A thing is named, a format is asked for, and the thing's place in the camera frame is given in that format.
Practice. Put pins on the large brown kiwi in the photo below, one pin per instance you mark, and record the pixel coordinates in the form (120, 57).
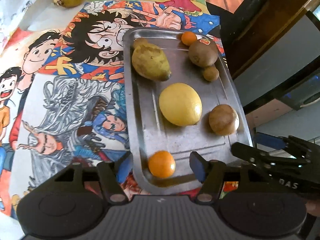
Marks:
(203, 53)

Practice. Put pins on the person's right hand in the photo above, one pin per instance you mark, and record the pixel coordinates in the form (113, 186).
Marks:
(313, 207)

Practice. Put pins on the green-yellow blemished pear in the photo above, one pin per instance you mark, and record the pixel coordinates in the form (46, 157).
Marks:
(150, 61)

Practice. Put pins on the colourful cartoon drawings mat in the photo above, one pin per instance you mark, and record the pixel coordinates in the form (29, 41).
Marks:
(63, 89)

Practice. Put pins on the small orange kumquat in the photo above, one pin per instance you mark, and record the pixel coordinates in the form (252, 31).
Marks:
(162, 164)
(188, 38)

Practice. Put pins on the yellow lemon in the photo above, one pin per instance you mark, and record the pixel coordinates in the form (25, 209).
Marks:
(180, 104)

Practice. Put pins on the white printed cloth curtain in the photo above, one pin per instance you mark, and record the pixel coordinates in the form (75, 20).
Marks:
(12, 13)

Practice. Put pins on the brown round sapodilla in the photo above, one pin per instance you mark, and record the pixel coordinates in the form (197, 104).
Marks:
(224, 120)

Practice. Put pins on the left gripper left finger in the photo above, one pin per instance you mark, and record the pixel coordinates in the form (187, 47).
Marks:
(111, 175)

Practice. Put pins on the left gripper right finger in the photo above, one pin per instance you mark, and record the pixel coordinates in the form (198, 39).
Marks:
(210, 175)

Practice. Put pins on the small brown longan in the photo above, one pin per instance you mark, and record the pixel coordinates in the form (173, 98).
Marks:
(210, 73)

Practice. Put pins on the grey appliance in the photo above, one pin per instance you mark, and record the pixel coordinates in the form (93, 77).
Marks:
(280, 91)

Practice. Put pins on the metal baking tray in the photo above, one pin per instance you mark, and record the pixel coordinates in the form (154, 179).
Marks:
(149, 131)

